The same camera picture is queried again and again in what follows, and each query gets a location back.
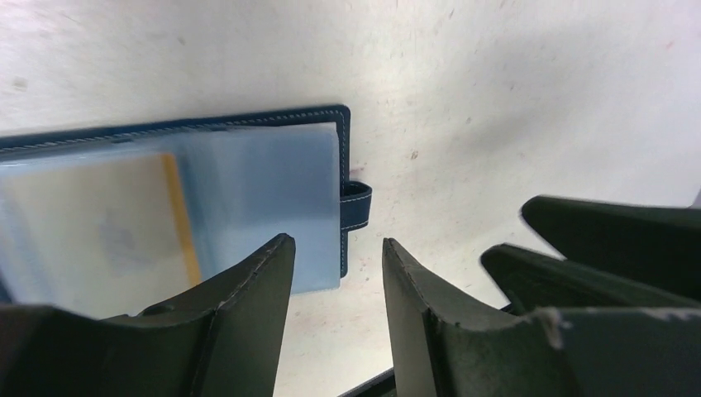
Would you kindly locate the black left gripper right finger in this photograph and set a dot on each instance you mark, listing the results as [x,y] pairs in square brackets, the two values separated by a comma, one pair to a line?
[444,342]

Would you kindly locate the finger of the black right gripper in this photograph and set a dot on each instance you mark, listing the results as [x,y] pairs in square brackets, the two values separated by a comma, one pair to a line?
[531,280]
[656,246]

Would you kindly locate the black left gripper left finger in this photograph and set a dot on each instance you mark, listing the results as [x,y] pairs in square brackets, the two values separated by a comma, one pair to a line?
[220,338]

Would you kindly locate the gold credit card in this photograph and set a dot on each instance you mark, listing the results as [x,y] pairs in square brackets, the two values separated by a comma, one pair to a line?
[99,236]

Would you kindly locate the navy blue card holder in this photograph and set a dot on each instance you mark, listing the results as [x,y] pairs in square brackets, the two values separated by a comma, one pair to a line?
[246,178]

